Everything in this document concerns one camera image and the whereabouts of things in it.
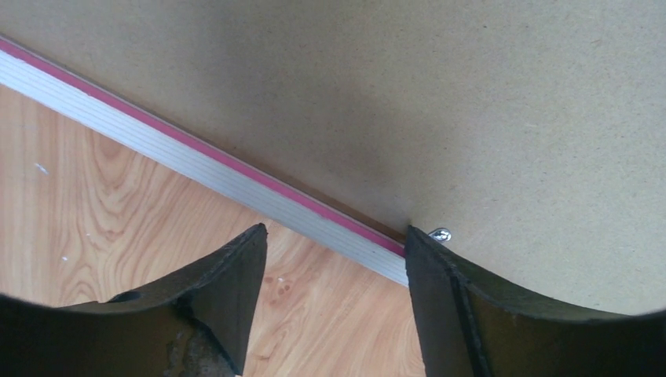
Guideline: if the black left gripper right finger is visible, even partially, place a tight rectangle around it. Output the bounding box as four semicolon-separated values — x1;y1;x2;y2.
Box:
404;227;665;376

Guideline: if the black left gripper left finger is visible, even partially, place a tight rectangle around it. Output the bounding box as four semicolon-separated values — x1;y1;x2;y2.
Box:
1;223;268;376

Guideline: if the brown cardboard backing board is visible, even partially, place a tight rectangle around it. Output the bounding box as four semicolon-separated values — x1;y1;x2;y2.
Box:
1;1;665;314

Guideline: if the wooden picture frame pink inlay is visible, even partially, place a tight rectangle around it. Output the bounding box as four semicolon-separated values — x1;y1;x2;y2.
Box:
1;37;408;285

